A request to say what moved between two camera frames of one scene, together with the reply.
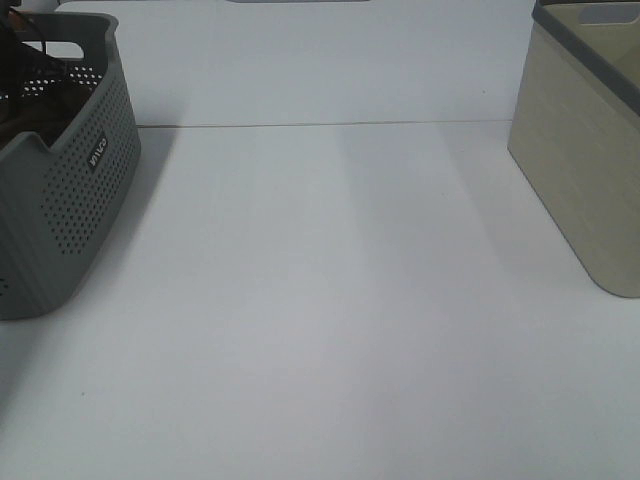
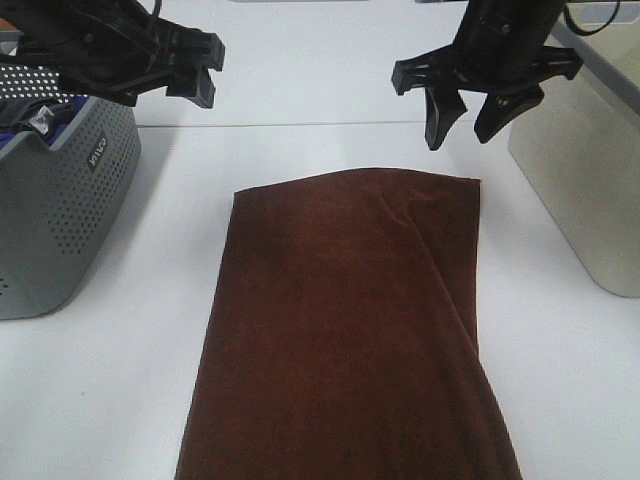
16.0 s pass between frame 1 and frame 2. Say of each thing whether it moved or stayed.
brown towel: moved
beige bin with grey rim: stayed
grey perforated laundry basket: stayed
